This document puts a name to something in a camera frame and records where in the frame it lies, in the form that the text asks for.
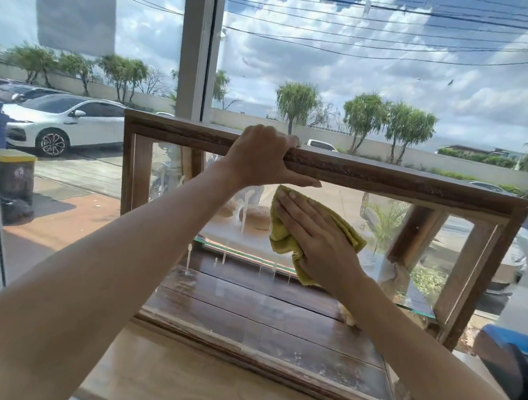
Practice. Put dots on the person's right hand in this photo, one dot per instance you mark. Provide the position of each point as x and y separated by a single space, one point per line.
322 246

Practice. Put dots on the person's left hand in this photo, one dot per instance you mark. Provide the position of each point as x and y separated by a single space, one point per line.
254 157

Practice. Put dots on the person's right thumb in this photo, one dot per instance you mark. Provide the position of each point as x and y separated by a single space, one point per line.
297 254

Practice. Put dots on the person's right middle finger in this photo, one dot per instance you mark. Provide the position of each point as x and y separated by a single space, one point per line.
297 214

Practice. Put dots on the person's left thumb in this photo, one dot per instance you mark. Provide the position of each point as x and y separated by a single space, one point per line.
296 179

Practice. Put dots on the person's right little finger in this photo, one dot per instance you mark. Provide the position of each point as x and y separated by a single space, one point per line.
331 219

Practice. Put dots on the yellow cleaning cloth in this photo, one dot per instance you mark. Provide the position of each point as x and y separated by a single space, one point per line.
283 243

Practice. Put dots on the wooden glass display case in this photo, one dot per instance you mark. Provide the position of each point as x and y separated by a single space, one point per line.
385 180

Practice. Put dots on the person's right forearm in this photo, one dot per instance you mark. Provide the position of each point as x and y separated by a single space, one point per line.
420 363

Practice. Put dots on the person's left forearm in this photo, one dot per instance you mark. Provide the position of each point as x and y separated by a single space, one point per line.
86 278

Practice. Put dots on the small white distant car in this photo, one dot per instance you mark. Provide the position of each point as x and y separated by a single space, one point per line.
322 144

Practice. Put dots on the potted green plant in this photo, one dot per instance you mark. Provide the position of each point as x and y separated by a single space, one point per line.
384 226

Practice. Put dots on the glass shelf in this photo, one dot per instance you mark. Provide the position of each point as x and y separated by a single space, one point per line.
414 300

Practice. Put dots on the overhead power lines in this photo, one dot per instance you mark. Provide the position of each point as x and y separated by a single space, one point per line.
354 5

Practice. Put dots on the blue and black device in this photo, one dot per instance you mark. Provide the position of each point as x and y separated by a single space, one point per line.
515 362

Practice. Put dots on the black garbage bag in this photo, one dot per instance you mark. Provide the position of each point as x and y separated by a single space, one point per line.
15 210

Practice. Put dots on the yellow-lidded trash bin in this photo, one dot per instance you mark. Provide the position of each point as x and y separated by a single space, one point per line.
13 175

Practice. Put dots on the dark parked car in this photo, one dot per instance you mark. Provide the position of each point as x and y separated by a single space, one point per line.
20 92

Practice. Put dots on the white boundary wall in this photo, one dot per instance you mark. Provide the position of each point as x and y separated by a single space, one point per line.
433 158

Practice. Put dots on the white window frame post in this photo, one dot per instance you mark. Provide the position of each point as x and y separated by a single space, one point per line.
199 44

